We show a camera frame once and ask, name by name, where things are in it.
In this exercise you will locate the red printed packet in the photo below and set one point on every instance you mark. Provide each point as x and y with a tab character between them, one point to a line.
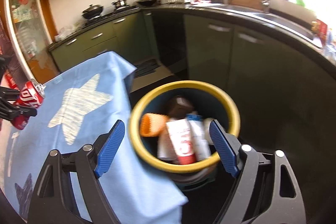
320	29

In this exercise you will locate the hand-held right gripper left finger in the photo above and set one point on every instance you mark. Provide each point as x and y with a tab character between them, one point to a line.
109	150

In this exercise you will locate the green plastic item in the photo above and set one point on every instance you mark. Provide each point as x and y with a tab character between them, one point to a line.
301	2

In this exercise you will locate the glass sliding door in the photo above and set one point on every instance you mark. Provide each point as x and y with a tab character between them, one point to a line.
26	16

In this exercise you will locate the pink dish cloth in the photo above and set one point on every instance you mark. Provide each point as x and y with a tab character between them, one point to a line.
202	1

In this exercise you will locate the yellow foam fruit net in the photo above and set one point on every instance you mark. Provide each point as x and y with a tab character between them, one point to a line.
153	124

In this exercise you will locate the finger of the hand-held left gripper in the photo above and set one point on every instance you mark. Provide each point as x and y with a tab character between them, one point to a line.
8	94
18	111

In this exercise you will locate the black wok with lid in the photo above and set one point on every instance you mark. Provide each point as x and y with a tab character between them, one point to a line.
92	11

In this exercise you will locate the red soda can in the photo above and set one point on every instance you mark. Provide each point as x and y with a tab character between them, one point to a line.
29	98

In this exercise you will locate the white red milk carton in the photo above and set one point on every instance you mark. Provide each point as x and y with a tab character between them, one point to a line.
181	140

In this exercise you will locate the green kitchen base cabinets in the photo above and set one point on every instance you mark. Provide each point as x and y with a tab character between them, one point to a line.
99	40

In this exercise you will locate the black kitchen countertop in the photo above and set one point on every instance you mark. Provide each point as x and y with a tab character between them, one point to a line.
236	10

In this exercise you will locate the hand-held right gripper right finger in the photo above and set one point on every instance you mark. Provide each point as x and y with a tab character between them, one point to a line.
223	148

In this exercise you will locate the steel kitchen sink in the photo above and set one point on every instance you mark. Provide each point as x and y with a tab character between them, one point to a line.
283	22

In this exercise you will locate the small dark pot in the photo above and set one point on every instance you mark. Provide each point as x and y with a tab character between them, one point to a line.
120	3

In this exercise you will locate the black frying pan with lid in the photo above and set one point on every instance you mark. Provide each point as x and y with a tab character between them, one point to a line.
147	1

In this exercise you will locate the dark slatted object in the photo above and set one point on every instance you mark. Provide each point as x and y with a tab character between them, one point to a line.
148	66

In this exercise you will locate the clear plastic bag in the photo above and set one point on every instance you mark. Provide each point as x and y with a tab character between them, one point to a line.
67	32

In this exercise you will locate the yellow rimmed bin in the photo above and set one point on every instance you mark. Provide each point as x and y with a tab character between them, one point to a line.
134	124

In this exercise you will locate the blue printed tablecloth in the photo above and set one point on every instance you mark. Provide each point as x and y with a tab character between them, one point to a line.
118	74

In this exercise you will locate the pink cardboard box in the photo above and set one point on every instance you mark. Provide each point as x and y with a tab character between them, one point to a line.
181	107

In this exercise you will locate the black gas stove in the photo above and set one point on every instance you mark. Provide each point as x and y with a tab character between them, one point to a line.
113	14

